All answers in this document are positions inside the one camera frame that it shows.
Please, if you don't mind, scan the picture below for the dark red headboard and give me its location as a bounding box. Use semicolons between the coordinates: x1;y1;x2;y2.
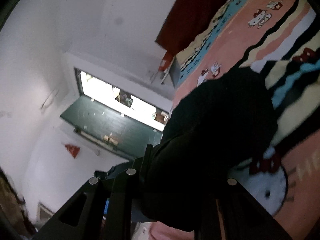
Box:
155;0;227;56

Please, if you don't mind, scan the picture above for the red triangular wall sticker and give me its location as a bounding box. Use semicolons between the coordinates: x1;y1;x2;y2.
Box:
64;144;80;159

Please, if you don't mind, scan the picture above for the bright window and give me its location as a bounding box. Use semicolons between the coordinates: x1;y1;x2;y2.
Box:
74;68;169;132

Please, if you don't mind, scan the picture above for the white wall shelf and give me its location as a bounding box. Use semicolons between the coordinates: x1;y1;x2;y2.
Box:
150;69;170;85

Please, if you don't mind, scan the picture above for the large black garment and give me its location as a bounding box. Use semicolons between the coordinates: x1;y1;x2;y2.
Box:
122;67;277;235

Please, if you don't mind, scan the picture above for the pink Hello Kitty bedspread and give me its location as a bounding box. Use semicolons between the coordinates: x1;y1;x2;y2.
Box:
150;0;320;240

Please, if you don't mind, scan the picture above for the dark green door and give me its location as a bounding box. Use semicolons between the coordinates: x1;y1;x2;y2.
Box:
60;95;162;160

